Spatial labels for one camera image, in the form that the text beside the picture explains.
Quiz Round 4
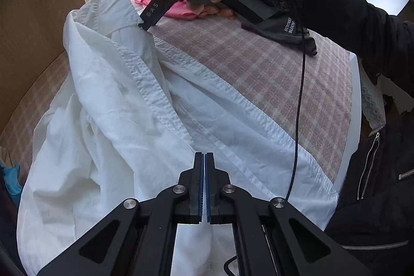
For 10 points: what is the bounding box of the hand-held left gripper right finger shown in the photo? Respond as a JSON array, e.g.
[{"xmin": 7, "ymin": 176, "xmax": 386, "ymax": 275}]
[{"xmin": 205, "ymin": 151, "xmax": 372, "ymax": 276}]

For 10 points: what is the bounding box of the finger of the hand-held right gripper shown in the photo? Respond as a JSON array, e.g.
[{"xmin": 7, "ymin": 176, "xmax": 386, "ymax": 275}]
[{"xmin": 137, "ymin": 20, "xmax": 156, "ymax": 33}]

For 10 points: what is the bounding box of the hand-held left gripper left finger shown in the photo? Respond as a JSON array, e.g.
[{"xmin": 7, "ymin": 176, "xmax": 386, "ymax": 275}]
[{"xmin": 37, "ymin": 151, "xmax": 205, "ymax": 276}]

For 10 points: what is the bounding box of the white shirt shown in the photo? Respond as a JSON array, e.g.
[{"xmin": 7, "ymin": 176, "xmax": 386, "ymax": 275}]
[{"xmin": 16, "ymin": 0, "xmax": 339, "ymax": 276}]

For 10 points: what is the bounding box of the person's right forearm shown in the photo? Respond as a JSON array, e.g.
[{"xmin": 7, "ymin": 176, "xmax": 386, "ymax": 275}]
[{"xmin": 288, "ymin": 0, "xmax": 414, "ymax": 87}]

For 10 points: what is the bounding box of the light wooden board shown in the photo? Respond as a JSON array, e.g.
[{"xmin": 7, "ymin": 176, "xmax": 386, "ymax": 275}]
[{"xmin": 0, "ymin": 0, "xmax": 85, "ymax": 136}]

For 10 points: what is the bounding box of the grey printed sweatshirt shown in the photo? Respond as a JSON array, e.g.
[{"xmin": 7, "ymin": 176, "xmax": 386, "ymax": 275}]
[{"xmin": 241, "ymin": 0, "xmax": 318, "ymax": 57}]

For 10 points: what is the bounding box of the pink plaid blanket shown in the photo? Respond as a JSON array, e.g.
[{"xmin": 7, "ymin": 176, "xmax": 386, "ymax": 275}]
[{"xmin": 0, "ymin": 12, "xmax": 353, "ymax": 186}]

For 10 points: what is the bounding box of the person's black jacket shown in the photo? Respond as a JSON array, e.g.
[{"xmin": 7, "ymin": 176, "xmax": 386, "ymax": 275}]
[{"xmin": 323, "ymin": 95, "xmax": 414, "ymax": 276}]

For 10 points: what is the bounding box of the white lace cloth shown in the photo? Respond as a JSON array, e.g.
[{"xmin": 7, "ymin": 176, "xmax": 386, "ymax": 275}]
[{"xmin": 360, "ymin": 74, "xmax": 386, "ymax": 131}]

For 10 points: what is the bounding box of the teal garment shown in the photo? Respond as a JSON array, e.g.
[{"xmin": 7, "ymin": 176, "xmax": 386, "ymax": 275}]
[{"xmin": 0, "ymin": 162, "xmax": 23, "ymax": 206}]

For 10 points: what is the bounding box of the black cable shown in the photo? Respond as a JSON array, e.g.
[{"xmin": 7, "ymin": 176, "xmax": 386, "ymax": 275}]
[{"xmin": 183, "ymin": 0, "xmax": 308, "ymax": 199}]

